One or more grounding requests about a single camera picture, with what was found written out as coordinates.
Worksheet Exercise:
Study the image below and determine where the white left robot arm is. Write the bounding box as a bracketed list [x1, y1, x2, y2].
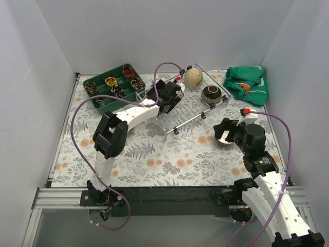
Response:
[87, 80, 185, 206]

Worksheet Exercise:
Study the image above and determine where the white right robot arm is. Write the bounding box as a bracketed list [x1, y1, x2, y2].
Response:
[213, 118, 325, 246]

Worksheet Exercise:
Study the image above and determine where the dark floral roll right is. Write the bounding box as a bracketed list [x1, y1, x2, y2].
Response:
[131, 77, 144, 91]

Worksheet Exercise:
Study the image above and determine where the dark floral roll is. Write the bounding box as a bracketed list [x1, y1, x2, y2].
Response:
[110, 85, 126, 98]
[131, 77, 144, 91]

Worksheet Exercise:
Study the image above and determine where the green compartment tray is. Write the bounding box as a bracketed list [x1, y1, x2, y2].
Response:
[83, 63, 145, 115]

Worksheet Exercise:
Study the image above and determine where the dark patterned bowl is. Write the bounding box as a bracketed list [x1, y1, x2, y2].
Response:
[201, 85, 222, 105]

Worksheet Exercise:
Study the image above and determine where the orange black roll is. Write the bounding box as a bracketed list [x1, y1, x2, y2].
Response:
[122, 65, 136, 79]

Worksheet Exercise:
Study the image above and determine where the beige bowl back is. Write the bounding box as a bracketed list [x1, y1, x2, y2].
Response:
[184, 68, 204, 87]

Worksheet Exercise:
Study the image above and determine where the dark floral roll middle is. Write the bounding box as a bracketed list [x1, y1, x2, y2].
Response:
[110, 85, 126, 98]

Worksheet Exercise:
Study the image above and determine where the yellow patterned roll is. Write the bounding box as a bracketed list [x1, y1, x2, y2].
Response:
[105, 77, 118, 87]

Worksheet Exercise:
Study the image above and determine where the green cloth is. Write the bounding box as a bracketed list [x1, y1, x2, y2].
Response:
[223, 64, 268, 107]

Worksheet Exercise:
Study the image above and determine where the grey roll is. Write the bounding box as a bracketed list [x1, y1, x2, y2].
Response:
[94, 98, 105, 108]

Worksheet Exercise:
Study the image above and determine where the dark patterned roll left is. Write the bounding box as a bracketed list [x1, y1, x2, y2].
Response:
[85, 81, 99, 96]

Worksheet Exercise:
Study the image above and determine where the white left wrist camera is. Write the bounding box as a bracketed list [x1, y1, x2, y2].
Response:
[174, 76, 185, 93]

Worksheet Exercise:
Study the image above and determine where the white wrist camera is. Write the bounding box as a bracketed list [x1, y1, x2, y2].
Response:
[174, 76, 185, 93]
[236, 108, 258, 126]

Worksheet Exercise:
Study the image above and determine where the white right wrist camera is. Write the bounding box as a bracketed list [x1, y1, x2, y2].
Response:
[236, 108, 258, 126]

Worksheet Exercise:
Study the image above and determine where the metal wire dish rack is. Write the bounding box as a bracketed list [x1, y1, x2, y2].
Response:
[154, 64, 230, 141]

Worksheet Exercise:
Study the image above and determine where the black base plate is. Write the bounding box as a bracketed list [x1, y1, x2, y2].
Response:
[79, 184, 270, 217]

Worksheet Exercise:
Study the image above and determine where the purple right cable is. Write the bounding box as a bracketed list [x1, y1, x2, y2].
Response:
[226, 110, 293, 247]

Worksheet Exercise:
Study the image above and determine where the aluminium frame rail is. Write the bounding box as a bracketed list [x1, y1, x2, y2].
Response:
[23, 186, 317, 246]

